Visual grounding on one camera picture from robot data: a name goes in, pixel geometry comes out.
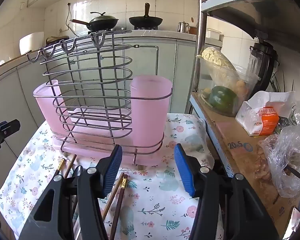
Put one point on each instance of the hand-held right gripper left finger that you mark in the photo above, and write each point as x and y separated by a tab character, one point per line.
113	171

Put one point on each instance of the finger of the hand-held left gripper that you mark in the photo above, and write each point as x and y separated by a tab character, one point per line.
8	128

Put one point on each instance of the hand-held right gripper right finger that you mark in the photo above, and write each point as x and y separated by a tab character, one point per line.
185	173

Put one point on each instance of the brown wooden chopstick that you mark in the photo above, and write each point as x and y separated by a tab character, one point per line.
70	165
112	197

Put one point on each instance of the dark chopstick gold tip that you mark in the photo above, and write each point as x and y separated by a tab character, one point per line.
118	205
58	168

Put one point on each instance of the floral white cloth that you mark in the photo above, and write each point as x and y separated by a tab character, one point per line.
152	205

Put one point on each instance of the cardboard sheet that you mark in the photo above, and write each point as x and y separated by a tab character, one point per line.
230	135

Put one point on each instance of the green bell pepper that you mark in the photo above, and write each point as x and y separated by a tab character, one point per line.
222	97

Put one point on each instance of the orange item in plastic bag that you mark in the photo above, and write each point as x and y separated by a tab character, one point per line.
247	115

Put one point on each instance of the white round bucket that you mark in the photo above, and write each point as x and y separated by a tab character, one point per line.
31	42

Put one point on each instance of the clear plastic bag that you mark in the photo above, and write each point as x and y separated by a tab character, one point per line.
277	155

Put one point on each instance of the orange packet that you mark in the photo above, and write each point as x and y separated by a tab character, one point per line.
267	122

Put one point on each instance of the clear plastic container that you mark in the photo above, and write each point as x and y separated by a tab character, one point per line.
247	80

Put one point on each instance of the enoki mushroom pack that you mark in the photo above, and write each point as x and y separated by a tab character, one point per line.
220	62

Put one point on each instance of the metal gas pipe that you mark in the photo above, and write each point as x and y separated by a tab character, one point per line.
157	60

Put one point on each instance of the green chives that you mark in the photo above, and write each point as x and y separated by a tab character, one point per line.
275	82

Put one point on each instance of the metal storage shelf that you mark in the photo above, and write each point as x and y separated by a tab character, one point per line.
201	42

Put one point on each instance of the black wok with lid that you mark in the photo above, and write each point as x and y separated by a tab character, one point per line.
102	21

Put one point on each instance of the white rectangular box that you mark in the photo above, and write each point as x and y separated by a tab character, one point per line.
213	33

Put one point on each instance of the black blender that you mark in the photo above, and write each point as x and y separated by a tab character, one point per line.
265	55

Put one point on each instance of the steel kettle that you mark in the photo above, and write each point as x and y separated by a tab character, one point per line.
183	27

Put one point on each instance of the gas stove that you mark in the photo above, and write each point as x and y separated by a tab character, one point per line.
146	27

